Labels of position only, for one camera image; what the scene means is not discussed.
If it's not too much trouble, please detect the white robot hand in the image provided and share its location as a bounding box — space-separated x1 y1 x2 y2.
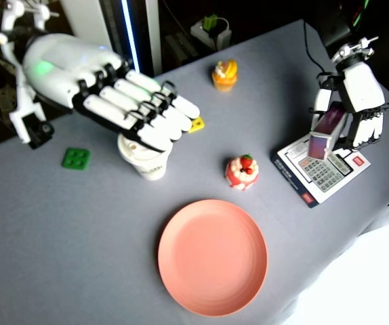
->
308 62 389 150
21 32 201 154

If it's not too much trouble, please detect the purple small box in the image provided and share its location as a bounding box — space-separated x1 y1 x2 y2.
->
308 104 348 160

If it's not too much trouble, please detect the white paper cup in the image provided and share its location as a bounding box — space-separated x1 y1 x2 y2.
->
117 133 171 181

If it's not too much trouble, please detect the white calculator box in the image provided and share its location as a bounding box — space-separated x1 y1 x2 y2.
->
270 133 372 209

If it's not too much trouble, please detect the pink plate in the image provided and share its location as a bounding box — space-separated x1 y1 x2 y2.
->
157 199 269 318

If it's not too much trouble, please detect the white pillar with blue light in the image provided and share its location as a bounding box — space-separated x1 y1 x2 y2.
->
60 0 163 77

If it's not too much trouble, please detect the green block with holes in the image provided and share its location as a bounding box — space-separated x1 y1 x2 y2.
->
61 148 91 170

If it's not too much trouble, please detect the orange cupcake toy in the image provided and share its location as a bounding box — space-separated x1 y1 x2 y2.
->
211 59 239 93

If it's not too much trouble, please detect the yellow block with holes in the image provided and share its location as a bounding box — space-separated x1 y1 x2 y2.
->
187 116 206 133

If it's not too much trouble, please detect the red strawberry cake toy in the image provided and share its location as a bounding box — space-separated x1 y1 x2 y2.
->
224 154 260 192

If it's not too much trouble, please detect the white power strip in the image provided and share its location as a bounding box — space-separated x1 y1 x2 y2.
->
190 16 232 51

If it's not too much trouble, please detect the green plug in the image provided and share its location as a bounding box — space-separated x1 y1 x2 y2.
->
203 14 220 31

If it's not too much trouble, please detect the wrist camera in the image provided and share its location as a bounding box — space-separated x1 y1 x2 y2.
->
9 77 55 150

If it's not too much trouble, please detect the thin cable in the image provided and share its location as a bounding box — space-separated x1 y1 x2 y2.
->
302 20 327 74

